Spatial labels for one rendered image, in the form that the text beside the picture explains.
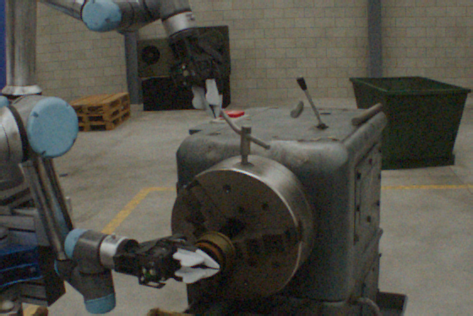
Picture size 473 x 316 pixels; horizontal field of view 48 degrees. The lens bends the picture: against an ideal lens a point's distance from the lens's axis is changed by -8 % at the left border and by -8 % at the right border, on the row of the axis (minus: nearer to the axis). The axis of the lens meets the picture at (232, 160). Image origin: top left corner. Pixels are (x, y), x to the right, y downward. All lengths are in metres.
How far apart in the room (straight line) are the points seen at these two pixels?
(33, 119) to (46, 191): 0.26
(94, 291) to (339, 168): 0.61
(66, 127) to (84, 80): 11.02
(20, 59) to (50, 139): 0.53
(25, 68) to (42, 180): 0.42
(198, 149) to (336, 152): 0.35
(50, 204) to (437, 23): 10.44
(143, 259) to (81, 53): 11.08
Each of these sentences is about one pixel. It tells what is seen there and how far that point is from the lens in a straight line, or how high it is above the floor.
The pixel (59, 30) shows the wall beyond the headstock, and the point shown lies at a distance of 12.29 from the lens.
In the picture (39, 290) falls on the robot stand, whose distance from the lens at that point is 1.52.
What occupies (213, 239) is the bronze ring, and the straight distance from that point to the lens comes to 1.13.
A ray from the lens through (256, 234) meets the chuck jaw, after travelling 1.17.
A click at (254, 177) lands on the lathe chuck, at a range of 1.17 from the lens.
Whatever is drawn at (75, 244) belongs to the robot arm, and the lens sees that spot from 1.23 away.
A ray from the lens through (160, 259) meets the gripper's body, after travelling 1.09.
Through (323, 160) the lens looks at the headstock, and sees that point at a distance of 1.29.
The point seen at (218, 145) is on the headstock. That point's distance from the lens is 1.40.
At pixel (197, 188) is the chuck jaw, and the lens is 1.22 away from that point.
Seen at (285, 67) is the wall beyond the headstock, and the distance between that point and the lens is 11.12.
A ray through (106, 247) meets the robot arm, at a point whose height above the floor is 1.10.
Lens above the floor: 1.54
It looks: 14 degrees down
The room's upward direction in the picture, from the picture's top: 3 degrees counter-clockwise
